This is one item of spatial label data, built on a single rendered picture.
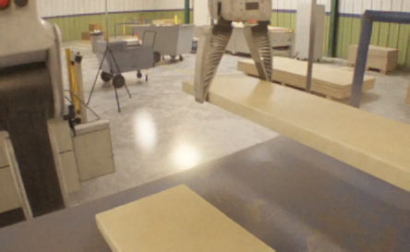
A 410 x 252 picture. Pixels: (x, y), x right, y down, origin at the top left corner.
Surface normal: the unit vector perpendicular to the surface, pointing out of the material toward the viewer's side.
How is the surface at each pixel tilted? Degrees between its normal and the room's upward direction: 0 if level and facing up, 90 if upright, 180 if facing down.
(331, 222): 0
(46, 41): 86
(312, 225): 0
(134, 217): 0
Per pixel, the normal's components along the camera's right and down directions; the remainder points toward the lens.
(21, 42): 0.65, 0.18
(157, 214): 0.00, -0.94
